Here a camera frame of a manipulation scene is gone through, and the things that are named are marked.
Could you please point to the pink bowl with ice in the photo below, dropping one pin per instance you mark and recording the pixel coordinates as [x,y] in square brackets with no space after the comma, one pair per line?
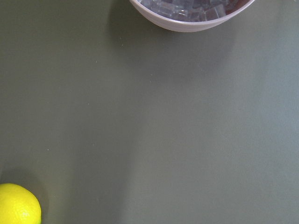
[184,26]

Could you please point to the yellow lemon far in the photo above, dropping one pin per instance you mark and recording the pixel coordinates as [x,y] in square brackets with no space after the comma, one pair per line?
[18,205]

